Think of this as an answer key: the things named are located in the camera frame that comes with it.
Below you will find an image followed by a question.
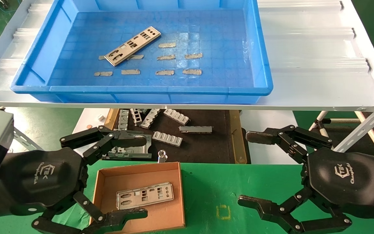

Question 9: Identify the green table mat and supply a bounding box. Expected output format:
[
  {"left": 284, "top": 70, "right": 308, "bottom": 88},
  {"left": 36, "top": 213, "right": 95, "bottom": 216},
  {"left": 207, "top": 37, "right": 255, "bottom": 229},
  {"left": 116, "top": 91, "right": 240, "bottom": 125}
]
[{"left": 0, "top": 158, "right": 374, "bottom": 234}]

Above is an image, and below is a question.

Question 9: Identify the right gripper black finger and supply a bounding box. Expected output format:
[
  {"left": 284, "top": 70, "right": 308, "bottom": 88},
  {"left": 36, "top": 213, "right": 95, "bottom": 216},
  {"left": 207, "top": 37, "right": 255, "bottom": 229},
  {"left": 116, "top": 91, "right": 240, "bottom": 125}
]
[
  {"left": 245, "top": 125, "right": 333, "bottom": 164},
  {"left": 237, "top": 188, "right": 353, "bottom": 234}
]

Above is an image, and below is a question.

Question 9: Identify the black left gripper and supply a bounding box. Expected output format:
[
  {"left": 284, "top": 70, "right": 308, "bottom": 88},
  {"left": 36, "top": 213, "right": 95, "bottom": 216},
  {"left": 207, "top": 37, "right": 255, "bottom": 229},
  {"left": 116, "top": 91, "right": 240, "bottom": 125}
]
[{"left": 0, "top": 125, "right": 148, "bottom": 234}]

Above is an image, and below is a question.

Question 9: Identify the long grey metal bar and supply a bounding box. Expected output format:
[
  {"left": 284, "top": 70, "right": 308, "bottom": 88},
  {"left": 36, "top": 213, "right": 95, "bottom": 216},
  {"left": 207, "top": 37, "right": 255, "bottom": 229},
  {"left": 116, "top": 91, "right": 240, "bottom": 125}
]
[{"left": 179, "top": 126, "right": 213, "bottom": 134}]

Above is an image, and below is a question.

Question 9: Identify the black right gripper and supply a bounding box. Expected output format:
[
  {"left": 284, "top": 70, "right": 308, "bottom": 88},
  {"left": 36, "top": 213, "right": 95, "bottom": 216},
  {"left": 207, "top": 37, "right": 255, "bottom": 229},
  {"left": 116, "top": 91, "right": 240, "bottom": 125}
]
[{"left": 303, "top": 148, "right": 374, "bottom": 224}]

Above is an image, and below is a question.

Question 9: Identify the slotted grey metal bracket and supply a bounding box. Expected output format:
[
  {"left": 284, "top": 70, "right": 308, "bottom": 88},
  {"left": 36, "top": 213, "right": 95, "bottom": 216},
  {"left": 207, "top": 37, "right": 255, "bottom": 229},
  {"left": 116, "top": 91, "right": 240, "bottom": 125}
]
[
  {"left": 140, "top": 109, "right": 161, "bottom": 129},
  {"left": 118, "top": 110, "right": 130, "bottom": 131},
  {"left": 130, "top": 109, "right": 143, "bottom": 126}
]

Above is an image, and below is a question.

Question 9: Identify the white corrugated shelf board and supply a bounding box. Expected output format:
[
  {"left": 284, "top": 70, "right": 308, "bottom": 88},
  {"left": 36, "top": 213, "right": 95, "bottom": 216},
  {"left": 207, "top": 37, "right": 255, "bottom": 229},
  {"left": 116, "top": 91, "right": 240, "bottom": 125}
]
[{"left": 0, "top": 0, "right": 374, "bottom": 111}]

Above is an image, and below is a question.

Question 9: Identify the large flat grey metal plate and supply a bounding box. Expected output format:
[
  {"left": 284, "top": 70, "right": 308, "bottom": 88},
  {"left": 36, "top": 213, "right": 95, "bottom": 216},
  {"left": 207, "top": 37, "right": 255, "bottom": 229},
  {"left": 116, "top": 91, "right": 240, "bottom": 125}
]
[{"left": 103, "top": 130, "right": 152, "bottom": 160}]

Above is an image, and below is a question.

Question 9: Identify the blue plastic tray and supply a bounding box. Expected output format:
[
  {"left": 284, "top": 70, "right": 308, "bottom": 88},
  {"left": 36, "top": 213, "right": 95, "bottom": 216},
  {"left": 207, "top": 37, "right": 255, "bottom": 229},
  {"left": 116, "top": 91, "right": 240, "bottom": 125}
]
[{"left": 10, "top": 0, "right": 274, "bottom": 104}]

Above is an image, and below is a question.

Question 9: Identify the black wooden-framed tray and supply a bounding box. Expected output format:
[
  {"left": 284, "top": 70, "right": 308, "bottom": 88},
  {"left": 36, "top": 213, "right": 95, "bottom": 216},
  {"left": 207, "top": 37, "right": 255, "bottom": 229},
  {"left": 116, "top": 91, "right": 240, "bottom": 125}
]
[{"left": 104, "top": 109, "right": 251, "bottom": 164}]

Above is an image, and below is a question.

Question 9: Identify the white slotted angle brace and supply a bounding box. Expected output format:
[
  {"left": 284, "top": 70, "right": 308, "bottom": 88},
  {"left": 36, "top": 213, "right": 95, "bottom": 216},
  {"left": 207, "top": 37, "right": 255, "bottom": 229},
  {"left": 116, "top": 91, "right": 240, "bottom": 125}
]
[
  {"left": 12, "top": 127, "right": 44, "bottom": 152},
  {"left": 331, "top": 99, "right": 374, "bottom": 153}
]

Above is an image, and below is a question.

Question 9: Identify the brown cardboard box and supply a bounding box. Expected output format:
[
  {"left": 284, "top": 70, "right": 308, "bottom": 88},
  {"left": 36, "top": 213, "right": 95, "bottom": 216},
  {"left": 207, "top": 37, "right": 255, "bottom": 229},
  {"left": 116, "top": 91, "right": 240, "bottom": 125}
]
[{"left": 90, "top": 162, "right": 186, "bottom": 234}]

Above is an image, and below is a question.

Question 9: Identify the white pipe storage rack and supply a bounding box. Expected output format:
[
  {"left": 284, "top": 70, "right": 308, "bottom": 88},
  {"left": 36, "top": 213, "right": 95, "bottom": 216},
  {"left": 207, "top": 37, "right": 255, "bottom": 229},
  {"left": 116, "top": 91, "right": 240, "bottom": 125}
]
[{"left": 304, "top": 111, "right": 374, "bottom": 156}]

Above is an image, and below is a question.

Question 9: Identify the ribbed grey metal bracket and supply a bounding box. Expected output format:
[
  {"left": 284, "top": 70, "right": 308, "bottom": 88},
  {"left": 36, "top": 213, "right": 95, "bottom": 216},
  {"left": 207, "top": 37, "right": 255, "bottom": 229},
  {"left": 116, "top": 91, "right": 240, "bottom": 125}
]
[
  {"left": 152, "top": 131, "right": 183, "bottom": 147},
  {"left": 163, "top": 109, "right": 191, "bottom": 125}
]

